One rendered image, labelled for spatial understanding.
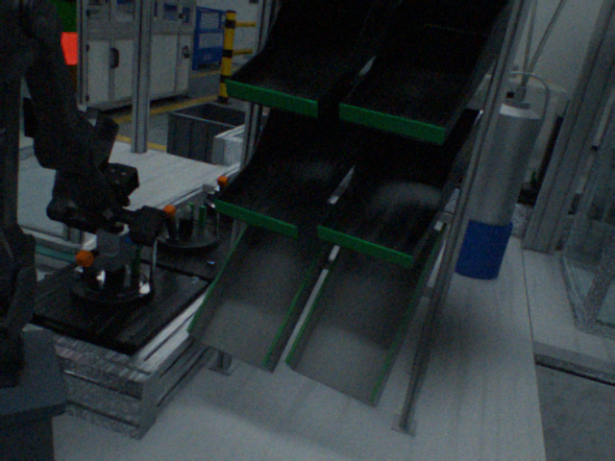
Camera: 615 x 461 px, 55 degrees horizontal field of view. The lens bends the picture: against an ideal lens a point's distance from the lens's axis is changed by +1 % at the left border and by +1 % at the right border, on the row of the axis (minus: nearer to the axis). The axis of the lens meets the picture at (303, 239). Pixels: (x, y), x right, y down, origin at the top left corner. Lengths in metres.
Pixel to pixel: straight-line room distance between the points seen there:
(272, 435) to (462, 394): 0.38
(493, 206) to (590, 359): 0.43
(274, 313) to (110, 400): 0.26
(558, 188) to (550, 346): 0.63
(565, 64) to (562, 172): 9.51
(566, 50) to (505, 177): 9.86
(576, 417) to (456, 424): 0.50
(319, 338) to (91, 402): 0.34
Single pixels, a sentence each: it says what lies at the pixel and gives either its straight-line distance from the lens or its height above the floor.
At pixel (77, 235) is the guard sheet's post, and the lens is 1.25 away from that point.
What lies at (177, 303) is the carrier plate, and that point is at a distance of 1.02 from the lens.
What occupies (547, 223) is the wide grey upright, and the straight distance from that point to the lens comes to 1.94.
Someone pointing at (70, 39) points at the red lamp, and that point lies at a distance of 1.12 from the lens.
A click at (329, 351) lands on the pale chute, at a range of 0.85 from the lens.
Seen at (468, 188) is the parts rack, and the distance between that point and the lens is 0.84.
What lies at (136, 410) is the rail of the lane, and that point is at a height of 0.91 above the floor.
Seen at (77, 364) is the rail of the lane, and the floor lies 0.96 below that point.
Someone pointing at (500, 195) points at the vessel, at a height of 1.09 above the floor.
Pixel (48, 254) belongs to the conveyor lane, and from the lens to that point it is 1.24.
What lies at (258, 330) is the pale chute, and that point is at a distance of 0.87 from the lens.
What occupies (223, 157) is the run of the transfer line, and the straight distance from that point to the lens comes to 2.19.
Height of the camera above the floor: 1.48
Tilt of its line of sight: 22 degrees down
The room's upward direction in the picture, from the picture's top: 9 degrees clockwise
